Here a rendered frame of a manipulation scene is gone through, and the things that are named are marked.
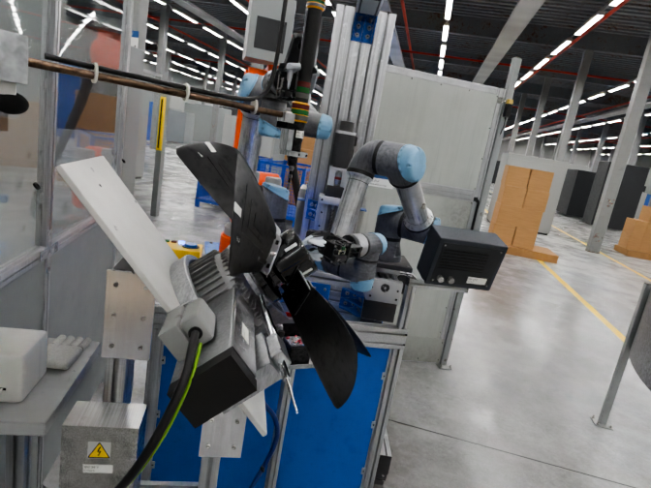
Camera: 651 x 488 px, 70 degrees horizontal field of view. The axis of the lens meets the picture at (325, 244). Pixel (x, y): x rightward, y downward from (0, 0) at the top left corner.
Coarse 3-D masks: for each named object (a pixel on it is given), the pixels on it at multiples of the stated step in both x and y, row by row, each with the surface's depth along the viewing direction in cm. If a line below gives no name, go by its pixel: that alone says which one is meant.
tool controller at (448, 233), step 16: (432, 240) 164; (448, 240) 159; (464, 240) 160; (480, 240) 163; (496, 240) 166; (432, 256) 163; (448, 256) 161; (464, 256) 162; (480, 256) 163; (496, 256) 164; (432, 272) 164; (448, 272) 165; (464, 272) 166; (480, 272) 166; (496, 272) 168; (480, 288) 170
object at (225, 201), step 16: (192, 144) 109; (224, 144) 119; (192, 160) 107; (208, 160) 110; (224, 160) 114; (208, 176) 108; (224, 176) 111; (208, 192) 106; (224, 192) 109; (224, 208) 107
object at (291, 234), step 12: (288, 240) 106; (300, 240) 115; (288, 252) 105; (300, 252) 105; (276, 264) 105; (288, 264) 105; (300, 264) 106; (312, 264) 107; (264, 276) 105; (276, 276) 107; (288, 276) 106; (264, 288) 104; (276, 288) 109; (276, 300) 109
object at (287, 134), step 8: (288, 112) 108; (280, 120) 109; (288, 120) 109; (288, 128) 109; (280, 136) 112; (288, 136) 110; (280, 144) 112; (288, 144) 111; (280, 152) 113; (288, 152) 111; (296, 152) 111; (304, 152) 116
